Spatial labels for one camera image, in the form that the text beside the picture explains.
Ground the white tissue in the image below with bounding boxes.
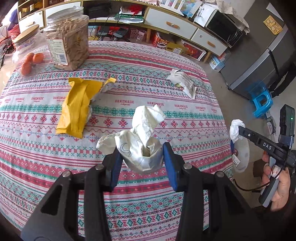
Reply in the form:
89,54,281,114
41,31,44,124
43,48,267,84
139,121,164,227
229,119,245,143

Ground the white paper bag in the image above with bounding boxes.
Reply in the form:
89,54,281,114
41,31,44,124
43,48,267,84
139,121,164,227
96,105,166,174

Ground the white printed snack bag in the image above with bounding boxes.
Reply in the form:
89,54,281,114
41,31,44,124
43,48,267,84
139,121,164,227
166,69,197,99

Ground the yellow snack wrapper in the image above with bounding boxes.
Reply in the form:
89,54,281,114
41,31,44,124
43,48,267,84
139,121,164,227
56,77,116,138

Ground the white plastic trash bin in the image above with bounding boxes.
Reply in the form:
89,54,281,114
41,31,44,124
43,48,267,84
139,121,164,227
230,138,250,173

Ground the person's right hand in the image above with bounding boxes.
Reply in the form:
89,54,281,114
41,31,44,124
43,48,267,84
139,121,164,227
261,151,290,211

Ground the blue plastic stool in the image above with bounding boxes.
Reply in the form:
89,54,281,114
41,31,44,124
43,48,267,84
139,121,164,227
247,81,273,118

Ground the person standing in black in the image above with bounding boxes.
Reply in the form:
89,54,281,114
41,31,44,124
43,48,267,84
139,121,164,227
268,62,296,98

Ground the grey refrigerator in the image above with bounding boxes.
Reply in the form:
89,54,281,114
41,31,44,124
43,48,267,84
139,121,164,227
221,1,295,100

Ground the blue white appliance box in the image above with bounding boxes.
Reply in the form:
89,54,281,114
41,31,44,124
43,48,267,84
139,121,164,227
208,55,225,72

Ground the patterned striped tablecloth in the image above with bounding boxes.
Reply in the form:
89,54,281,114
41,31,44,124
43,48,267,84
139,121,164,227
1,41,233,230

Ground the red white storage box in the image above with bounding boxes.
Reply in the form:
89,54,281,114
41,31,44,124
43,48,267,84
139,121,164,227
181,40,207,61

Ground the black microwave oven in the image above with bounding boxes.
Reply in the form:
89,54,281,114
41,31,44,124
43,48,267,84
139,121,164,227
205,10,243,48

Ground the yellow cardboard box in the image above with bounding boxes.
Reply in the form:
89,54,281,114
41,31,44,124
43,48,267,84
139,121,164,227
166,42,186,55

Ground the glass jar with oranges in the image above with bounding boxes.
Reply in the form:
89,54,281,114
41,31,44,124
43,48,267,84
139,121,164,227
12,25,52,78

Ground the long white TV cabinet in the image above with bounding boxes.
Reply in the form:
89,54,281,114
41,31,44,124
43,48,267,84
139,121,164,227
17,1,227,56

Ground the clear jar of biscuits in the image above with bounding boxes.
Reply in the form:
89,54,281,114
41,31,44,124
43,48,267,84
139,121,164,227
44,6,89,71

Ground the black cable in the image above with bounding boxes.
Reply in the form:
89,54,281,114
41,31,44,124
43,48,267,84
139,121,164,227
232,162,286,193

